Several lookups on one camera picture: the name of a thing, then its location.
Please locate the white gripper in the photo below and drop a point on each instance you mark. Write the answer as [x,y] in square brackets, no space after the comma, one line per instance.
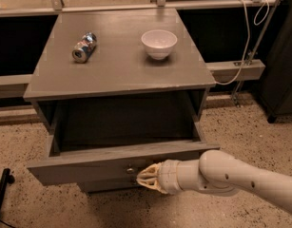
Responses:
[168,176]

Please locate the grey top drawer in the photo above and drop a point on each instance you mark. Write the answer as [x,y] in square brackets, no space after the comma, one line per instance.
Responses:
[93,141]

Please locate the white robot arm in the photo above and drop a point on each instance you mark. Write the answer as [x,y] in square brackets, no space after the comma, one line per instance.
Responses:
[218,173]

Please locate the round metal drawer knob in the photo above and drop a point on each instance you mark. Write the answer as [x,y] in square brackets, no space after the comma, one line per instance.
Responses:
[130,170]

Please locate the grey wooden cabinet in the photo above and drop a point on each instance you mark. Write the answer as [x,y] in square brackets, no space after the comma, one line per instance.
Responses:
[185,56]

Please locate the white ceramic bowl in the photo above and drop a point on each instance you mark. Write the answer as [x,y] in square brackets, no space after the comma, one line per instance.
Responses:
[159,43]

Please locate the black stand leg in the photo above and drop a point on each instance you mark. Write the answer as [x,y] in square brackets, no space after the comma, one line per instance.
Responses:
[6,178]

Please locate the crushed soda can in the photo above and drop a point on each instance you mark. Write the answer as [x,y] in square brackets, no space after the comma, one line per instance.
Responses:
[84,48]

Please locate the dark cabinet at right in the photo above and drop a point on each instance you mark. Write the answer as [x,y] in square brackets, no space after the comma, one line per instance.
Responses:
[275,87]

